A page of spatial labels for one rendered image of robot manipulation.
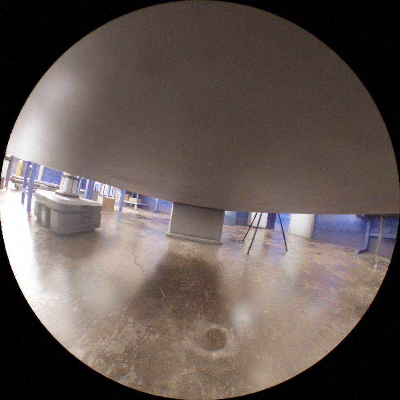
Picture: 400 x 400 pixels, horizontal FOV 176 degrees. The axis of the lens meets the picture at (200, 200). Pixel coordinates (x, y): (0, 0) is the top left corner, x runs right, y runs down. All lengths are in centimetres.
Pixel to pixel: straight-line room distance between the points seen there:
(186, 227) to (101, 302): 122
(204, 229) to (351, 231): 289
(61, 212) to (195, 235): 132
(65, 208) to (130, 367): 92
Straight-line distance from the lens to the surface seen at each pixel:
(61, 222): 105
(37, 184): 406
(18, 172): 558
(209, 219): 148
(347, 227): 327
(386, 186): 15
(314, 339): 57
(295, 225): 437
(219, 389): 38
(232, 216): 434
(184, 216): 148
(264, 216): 499
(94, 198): 267
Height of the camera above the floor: 36
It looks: 4 degrees up
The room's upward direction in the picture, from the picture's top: 9 degrees clockwise
